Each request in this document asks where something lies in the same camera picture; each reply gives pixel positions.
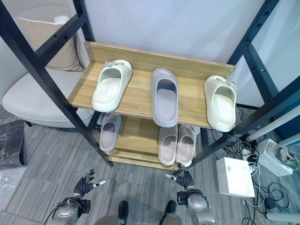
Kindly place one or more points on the black power adapter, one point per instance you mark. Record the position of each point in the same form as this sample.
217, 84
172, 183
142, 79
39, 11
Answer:
272, 202

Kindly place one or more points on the robot right leg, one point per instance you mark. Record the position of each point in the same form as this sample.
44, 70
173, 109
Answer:
170, 213

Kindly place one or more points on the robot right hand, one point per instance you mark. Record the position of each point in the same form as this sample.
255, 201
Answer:
185, 180

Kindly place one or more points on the beige cushion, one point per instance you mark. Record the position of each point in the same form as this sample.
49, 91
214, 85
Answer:
58, 51

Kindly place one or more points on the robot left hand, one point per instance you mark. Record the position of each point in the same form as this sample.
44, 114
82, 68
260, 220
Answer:
82, 185

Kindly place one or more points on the cream slipper with charms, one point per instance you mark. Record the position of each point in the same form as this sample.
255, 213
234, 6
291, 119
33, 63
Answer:
221, 103
110, 87

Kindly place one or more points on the white armchair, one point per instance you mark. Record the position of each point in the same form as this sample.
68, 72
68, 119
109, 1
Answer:
35, 103

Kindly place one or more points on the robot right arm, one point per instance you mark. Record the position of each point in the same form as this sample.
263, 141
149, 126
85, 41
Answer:
197, 206

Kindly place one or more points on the wooden rack shelf with backboard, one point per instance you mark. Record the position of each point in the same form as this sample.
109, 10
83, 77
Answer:
140, 93

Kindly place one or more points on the white power strip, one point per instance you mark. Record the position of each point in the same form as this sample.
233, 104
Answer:
245, 152

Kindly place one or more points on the black metal rack frame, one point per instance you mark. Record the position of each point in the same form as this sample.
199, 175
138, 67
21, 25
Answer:
32, 58

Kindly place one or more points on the grey slipper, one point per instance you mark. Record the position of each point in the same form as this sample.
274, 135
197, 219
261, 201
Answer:
165, 98
109, 133

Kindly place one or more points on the robot leg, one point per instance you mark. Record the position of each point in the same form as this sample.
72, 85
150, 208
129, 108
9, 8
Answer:
170, 213
117, 214

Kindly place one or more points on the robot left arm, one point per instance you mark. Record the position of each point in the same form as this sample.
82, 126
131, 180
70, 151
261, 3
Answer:
68, 209

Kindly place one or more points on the white cardboard box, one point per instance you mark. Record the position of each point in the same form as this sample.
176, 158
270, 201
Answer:
274, 157

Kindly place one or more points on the white flat box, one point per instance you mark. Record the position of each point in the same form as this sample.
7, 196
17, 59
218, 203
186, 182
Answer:
234, 177

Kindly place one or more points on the robot left leg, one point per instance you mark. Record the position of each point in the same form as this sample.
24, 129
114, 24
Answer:
117, 214

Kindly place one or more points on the pink slipper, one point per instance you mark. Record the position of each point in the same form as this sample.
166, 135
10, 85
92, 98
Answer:
167, 145
186, 145

